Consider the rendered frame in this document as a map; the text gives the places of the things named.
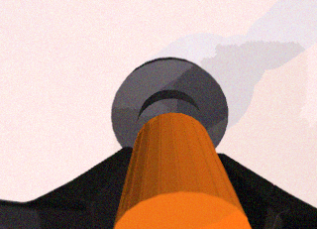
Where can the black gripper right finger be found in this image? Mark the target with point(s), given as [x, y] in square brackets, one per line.
[265, 204]

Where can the orange cylinder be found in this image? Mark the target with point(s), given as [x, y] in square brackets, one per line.
[175, 180]

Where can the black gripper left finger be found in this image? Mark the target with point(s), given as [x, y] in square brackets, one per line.
[90, 201]

